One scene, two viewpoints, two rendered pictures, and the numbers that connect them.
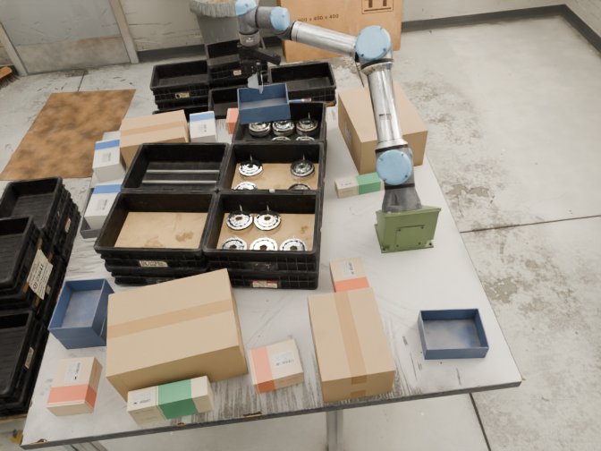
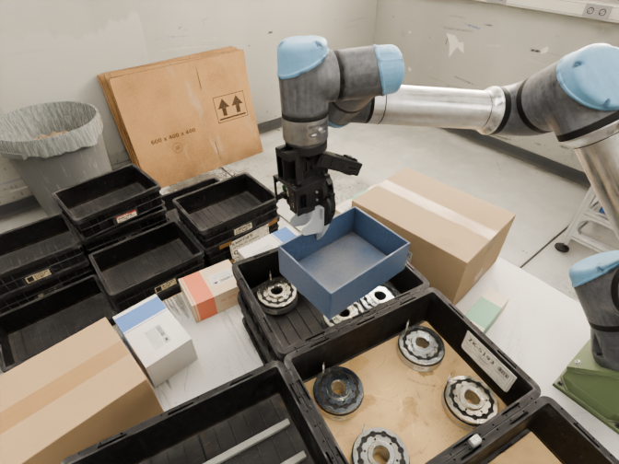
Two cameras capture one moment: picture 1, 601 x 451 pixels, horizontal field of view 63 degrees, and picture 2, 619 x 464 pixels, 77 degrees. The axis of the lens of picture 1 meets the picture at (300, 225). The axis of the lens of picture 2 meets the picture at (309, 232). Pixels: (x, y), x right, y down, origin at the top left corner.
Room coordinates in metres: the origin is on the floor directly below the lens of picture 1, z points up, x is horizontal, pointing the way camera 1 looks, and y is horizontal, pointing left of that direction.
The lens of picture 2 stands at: (1.31, 0.48, 1.61)
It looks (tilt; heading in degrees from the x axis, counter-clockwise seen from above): 40 degrees down; 323
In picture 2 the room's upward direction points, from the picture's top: straight up
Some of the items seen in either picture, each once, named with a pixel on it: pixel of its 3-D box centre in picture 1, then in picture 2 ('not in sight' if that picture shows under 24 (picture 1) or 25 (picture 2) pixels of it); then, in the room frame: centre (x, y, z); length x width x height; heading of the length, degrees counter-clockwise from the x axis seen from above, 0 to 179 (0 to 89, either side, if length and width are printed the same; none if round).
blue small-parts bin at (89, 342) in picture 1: (89, 318); not in sight; (0.99, 0.79, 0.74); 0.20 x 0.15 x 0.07; 0
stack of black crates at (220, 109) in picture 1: (243, 121); (156, 281); (2.69, 0.31, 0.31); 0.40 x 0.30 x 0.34; 92
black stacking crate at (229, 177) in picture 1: (274, 177); (402, 389); (1.51, 0.09, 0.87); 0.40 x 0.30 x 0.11; 82
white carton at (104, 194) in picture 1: (107, 206); not in sight; (1.55, 0.83, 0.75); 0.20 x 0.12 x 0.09; 177
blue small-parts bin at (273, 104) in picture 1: (263, 103); (343, 257); (1.70, 0.10, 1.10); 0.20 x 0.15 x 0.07; 92
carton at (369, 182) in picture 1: (362, 184); (476, 323); (1.56, -0.29, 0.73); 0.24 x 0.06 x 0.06; 98
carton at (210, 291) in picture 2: (243, 120); (213, 289); (2.10, 0.24, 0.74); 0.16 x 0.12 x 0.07; 86
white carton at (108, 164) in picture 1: (110, 159); not in sight; (1.88, 0.88, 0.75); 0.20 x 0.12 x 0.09; 7
